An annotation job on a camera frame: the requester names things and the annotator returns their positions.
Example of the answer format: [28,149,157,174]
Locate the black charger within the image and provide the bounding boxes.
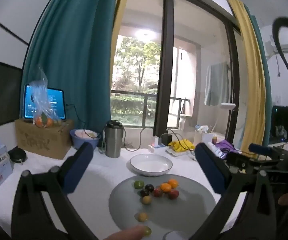
[161,134,173,146]

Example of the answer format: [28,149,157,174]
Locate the white desk lamp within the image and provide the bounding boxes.
[220,102,236,111]

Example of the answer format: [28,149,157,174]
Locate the yellow curtain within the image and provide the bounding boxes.
[227,0,266,153]
[112,0,134,47]

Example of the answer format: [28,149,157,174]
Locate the white paper stack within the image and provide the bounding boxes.
[165,148,197,157]

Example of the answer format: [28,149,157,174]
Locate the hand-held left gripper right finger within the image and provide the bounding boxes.
[189,142,276,240]

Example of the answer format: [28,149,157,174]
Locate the steel tumbler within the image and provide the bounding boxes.
[105,120,124,158]

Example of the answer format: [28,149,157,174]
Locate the white perforated basket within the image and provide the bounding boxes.
[194,124,218,146]

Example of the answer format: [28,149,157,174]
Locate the cardboard box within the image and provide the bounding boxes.
[15,119,74,160]

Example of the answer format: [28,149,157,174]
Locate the black round object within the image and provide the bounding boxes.
[8,147,26,166]

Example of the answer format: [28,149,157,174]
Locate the person's left hand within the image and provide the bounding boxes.
[103,225,146,240]

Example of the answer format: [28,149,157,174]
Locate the white plate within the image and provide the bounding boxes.
[130,154,173,177]

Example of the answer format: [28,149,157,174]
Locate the purple pouch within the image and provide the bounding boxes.
[215,140,243,159]

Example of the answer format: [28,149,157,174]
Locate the teal curtain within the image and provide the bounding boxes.
[244,4,273,147]
[22,0,121,140]

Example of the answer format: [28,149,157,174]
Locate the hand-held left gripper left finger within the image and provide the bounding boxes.
[11,141,94,240]

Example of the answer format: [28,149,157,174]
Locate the white power strip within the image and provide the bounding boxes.
[148,142,170,155]

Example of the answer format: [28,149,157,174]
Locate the black sliding door frame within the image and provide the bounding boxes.
[131,0,242,150]

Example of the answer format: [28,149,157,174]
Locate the blue plastic basin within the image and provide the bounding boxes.
[70,129,101,151]

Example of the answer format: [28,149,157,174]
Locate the grey round mat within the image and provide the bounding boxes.
[108,174,217,240]

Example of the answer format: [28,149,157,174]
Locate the hanging pale blue towel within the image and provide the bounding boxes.
[204,61,231,107]

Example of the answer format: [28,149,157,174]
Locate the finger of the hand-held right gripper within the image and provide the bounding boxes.
[226,152,281,174]
[249,143,288,161]

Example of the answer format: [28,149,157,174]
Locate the tablet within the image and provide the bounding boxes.
[24,84,66,121]

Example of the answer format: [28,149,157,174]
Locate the black monitor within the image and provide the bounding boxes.
[271,101,288,145]

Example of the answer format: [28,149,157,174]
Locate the black cable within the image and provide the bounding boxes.
[65,104,103,153]
[167,129,197,155]
[122,126,158,152]

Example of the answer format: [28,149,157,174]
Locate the balcony railing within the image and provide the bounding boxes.
[111,89,192,128]

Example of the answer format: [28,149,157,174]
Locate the white tube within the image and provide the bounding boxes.
[207,141,226,159]

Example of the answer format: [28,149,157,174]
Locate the white round object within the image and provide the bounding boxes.
[162,231,193,240]

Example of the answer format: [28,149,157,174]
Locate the yellow pikachu bag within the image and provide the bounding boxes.
[169,139,196,153]

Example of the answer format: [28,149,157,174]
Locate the plastic bag of oranges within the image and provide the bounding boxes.
[31,64,62,129]

